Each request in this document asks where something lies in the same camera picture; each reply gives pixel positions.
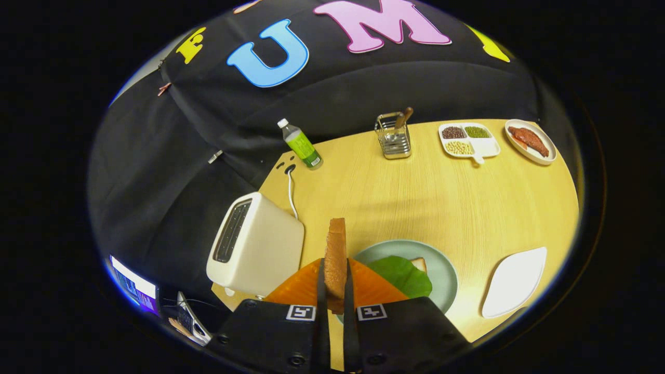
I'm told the brown meat piece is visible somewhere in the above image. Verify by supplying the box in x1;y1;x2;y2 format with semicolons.
508;126;550;158

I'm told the metal wire utensil holder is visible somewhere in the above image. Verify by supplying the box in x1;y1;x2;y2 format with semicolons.
375;112;412;159

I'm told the lit computer screen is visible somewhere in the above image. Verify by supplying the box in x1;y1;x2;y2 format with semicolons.
109;255;159;316

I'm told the silver laptop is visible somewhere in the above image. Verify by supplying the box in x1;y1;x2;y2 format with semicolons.
169;291;212;347

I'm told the white oval plate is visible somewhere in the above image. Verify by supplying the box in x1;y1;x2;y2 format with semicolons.
504;119;557;166

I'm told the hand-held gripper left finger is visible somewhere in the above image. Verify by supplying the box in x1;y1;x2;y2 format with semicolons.
205;258;331;374

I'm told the white toaster cable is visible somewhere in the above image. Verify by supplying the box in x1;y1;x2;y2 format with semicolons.
285;165;299;221

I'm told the white divided dish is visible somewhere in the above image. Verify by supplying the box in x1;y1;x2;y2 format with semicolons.
438;123;501;165

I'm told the green label drink bottle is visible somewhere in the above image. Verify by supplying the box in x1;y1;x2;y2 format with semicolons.
277;118;323;170

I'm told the toasted bread slice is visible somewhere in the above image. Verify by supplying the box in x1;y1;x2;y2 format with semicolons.
324;218;348;315

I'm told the green lettuce leaf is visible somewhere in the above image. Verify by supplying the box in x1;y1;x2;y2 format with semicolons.
366;255;433;299

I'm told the wooden handled utensil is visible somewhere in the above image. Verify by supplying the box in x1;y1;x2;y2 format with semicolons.
393;107;415;131

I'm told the pale green plate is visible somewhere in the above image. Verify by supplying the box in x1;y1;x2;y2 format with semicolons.
335;239;459;325

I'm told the white toaster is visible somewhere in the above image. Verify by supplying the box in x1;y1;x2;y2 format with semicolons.
206;192;305;298

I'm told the white leaf-shaped plate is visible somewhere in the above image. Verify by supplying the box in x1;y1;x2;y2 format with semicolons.
481;246;548;319

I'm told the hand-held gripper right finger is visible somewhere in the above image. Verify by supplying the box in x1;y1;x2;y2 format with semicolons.
340;258;471;374

